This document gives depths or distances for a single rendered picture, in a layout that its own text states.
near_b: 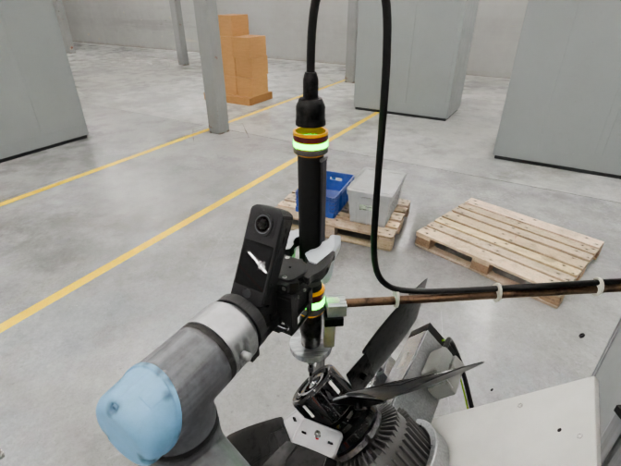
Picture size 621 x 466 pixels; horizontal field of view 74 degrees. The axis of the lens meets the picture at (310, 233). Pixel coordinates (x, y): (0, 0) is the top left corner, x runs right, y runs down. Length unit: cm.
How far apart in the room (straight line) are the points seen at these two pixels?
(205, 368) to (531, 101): 576
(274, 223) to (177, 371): 18
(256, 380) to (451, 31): 635
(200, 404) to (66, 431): 227
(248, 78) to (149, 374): 843
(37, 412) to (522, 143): 567
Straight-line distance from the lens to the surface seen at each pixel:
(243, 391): 253
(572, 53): 590
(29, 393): 296
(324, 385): 90
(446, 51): 766
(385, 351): 104
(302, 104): 50
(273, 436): 104
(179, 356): 41
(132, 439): 40
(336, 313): 65
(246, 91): 881
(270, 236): 46
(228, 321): 44
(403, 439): 93
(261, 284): 47
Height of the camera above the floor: 196
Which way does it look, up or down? 30 degrees down
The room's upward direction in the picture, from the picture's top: straight up
